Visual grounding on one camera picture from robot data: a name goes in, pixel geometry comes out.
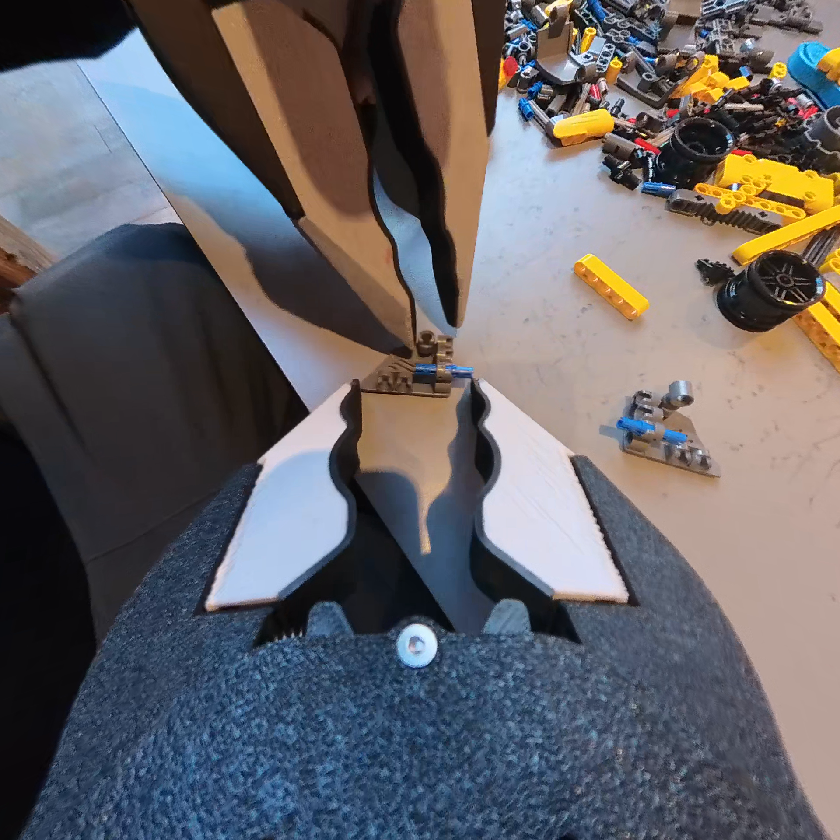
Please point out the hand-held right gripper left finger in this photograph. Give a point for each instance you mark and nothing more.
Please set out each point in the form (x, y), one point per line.
(282, 525)

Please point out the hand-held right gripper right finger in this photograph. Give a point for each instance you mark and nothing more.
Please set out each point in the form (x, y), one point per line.
(544, 518)

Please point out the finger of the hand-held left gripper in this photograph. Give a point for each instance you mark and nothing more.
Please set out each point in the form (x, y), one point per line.
(295, 131)
(453, 98)

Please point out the small grey brick assembly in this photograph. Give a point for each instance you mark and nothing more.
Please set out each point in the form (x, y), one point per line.
(663, 439)

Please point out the grey toy panel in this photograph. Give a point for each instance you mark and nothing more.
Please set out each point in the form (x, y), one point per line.
(400, 380)

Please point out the grey desk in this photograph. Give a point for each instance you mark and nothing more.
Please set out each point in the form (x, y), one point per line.
(558, 394)

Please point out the pile of toy brick pieces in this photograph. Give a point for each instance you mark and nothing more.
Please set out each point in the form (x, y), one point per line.
(689, 79)

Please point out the yellow toy beam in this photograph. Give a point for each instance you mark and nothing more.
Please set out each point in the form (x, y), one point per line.
(611, 287)

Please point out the black toy wheel hub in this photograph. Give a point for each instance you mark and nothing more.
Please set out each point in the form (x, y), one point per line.
(771, 292)
(695, 151)

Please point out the light blue curved toy panel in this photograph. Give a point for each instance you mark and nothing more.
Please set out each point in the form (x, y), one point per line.
(814, 72)

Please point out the wooden post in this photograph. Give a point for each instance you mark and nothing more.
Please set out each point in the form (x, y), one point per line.
(19, 256)

